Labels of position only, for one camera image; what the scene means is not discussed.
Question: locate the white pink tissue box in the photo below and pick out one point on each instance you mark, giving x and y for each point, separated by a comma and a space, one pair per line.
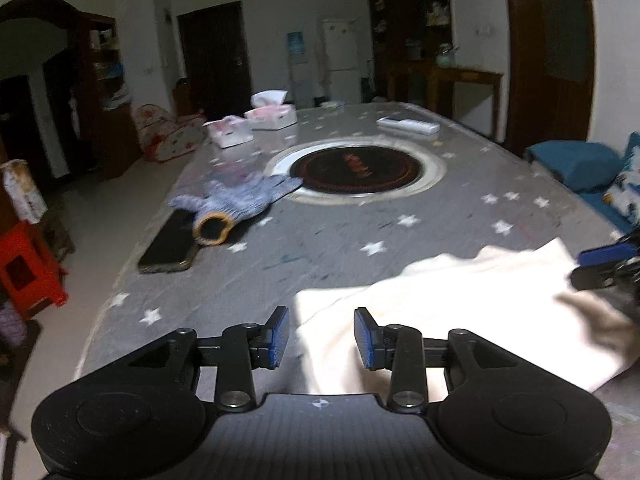
272, 117

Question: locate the round induction cooker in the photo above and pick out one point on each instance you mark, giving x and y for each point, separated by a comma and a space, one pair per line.
357, 170

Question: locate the blue knit glove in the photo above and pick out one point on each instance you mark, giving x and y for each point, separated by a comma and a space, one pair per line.
240, 200

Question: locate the small clear packet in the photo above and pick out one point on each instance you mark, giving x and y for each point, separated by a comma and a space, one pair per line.
332, 105

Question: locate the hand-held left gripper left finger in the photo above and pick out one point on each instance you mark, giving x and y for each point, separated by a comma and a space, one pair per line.
277, 336

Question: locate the glass jar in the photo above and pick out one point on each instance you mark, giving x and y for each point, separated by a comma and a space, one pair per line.
445, 57

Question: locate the brown wooden side table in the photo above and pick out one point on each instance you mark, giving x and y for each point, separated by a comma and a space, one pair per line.
465, 75

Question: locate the blue sofa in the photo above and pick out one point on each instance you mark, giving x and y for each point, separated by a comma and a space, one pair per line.
570, 165

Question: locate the dark wooden door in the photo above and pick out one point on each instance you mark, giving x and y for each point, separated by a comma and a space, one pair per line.
215, 60

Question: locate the dark wooden stool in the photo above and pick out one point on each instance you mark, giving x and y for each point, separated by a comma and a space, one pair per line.
60, 230

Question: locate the red plastic stool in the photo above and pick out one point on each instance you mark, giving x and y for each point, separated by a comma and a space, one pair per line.
30, 265

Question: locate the white remote control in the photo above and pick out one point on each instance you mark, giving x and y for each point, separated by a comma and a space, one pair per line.
407, 124

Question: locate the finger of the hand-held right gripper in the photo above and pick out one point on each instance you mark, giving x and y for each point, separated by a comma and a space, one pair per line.
600, 276
602, 255

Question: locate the grey star-print table cover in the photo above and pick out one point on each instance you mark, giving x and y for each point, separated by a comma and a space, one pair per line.
325, 240

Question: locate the wooden door with glass pane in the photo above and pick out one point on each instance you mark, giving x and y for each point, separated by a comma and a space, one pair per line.
525, 85

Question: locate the printed pillow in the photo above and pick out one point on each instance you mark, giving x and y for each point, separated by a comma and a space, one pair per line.
627, 190

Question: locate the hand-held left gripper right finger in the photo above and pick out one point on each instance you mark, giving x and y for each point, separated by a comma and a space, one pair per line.
365, 338

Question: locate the arched wooden shelf unit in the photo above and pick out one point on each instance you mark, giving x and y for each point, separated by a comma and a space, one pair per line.
100, 110

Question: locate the water dispenser with blue bottle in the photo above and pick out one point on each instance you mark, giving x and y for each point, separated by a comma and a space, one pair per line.
297, 80

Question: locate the black smartphone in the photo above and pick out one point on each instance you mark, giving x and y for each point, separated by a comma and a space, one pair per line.
167, 245

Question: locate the cream cloth garment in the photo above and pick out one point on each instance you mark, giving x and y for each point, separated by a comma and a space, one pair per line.
475, 310

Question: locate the white refrigerator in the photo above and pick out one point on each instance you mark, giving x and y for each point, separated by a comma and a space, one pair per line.
340, 60

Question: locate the wooden wall cabinet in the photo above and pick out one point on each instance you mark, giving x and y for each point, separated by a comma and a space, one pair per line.
400, 35

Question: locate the pink soft tissue pack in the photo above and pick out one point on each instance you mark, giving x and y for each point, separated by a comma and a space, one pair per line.
230, 132

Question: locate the purple bin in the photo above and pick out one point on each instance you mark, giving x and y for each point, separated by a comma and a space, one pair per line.
10, 327

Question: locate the white paper bag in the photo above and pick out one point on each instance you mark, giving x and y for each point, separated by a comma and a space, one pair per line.
25, 195

